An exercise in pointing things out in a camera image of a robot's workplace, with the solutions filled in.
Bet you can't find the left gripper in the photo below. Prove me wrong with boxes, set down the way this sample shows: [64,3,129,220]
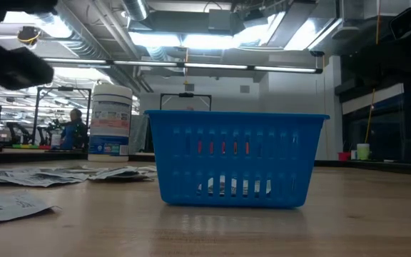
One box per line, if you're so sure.
[0,26,56,91]

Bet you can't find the antiseptic towelette packet navy label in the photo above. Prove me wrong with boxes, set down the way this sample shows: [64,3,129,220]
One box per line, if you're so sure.
[197,174,273,198]

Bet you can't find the colourful blocks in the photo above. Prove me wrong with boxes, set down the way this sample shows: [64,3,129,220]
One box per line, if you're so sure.
[10,143,52,151]

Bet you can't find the person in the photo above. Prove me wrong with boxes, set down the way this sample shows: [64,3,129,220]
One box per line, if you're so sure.
[59,108,88,151]

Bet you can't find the white wipes canister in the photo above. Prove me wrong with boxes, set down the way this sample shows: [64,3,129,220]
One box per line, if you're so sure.
[87,83,134,163]

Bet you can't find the white packet dark print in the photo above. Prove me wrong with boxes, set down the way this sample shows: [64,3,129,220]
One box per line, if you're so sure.
[0,167,90,188]

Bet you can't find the overhead light bar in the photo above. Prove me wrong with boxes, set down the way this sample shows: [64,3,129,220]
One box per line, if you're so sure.
[43,53,323,74]

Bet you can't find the large white printed packet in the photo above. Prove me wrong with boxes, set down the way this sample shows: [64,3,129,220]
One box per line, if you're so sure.
[0,194,59,226]

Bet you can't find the grey cloth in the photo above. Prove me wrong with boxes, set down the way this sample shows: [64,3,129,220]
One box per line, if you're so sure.
[129,114,150,155]

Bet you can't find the small orange object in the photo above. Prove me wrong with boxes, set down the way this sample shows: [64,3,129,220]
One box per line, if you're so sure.
[196,138,251,156]

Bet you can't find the grey ceiling box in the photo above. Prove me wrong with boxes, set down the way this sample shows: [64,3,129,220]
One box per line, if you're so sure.
[208,9,243,31]

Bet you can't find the blue plastic basket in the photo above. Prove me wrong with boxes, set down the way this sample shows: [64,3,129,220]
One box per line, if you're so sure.
[143,109,330,209]

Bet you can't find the green cup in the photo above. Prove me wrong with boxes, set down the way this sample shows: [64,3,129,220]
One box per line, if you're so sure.
[355,143,371,161]

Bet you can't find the yellow ceiling cable reel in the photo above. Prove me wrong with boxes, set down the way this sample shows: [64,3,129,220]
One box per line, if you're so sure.
[16,25,42,46]

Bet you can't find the tall black workstation frame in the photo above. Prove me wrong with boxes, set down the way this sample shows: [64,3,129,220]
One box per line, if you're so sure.
[33,86,93,146]

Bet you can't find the black aluminium frame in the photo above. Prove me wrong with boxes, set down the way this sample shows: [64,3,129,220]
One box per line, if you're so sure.
[0,149,411,176]

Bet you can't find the low black workstation frame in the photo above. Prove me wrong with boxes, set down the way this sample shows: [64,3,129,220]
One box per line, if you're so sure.
[159,92,213,111]

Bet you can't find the yellow cable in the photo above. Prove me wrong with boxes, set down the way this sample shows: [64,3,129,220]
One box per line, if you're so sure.
[365,0,382,144]

